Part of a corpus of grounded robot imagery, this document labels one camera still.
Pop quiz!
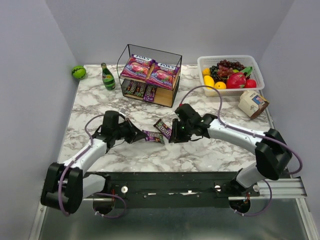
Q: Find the purple m&m's bag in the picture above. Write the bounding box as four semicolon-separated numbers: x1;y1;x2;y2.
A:
133;82;148;98
143;85;157;103
124;80;139;95
142;130;165;144
153;118;172;140

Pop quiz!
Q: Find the purple Fox's candy bag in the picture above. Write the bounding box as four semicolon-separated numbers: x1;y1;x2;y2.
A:
145;62;181;90
120;54;155;81

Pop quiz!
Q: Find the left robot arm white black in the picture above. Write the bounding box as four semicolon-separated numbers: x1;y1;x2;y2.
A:
40;110;147;216

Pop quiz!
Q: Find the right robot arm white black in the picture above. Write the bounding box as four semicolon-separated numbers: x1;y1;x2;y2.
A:
169;103;293;192

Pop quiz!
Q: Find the yellow mango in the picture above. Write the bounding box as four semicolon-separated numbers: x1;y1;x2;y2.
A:
203;75;215;89

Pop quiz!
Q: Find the orange fruit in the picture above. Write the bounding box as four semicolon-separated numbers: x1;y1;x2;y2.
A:
214;81;227;90

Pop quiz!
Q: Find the green glass bottle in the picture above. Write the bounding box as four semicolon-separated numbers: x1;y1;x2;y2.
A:
101;62;116;91

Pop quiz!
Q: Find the yellow small fruit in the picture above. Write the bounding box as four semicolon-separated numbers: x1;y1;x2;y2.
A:
202;68;211;76

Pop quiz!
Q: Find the dark grape bunch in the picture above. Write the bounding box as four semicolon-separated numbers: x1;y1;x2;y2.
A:
209;59;245;82

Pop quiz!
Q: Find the red dragon fruit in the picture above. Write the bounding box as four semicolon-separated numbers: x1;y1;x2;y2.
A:
226;72;246;89

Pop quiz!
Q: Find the white plastic fruit basket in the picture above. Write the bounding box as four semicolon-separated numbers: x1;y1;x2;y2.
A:
197;55;265;97

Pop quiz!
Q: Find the green ball toy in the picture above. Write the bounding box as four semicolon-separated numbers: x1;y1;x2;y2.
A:
71;65;87;80

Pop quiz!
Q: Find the red apple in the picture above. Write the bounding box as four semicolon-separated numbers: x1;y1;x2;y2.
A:
244;79;257;89

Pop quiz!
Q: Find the black wire wooden shelf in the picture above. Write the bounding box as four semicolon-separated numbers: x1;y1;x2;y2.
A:
116;44;183;108

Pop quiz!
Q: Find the black mounting base plate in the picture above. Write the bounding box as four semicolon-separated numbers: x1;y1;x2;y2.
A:
84;171;260;209

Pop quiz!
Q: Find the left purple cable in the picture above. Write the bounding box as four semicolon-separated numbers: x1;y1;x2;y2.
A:
57;114;128;219

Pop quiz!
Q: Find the aluminium rail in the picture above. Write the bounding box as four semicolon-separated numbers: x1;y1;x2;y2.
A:
228;177;308;201

